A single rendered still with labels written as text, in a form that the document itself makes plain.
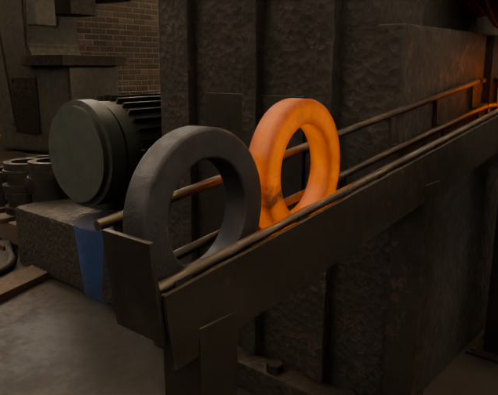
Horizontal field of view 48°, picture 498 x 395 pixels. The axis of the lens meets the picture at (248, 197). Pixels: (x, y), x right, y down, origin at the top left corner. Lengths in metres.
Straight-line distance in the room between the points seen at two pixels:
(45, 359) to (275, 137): 1.20
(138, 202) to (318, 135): 0.32
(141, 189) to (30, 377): 1.15
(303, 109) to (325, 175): 0.12
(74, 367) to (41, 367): 0.09
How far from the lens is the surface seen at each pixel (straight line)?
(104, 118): 1.97
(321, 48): 1.19
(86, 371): 1.63
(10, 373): 1.69
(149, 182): 0.55
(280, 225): 0.68
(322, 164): 0.80
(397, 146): 1.07
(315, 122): 0.75
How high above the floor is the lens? 0.79
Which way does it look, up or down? 13 degrees down
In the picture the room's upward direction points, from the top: straight up
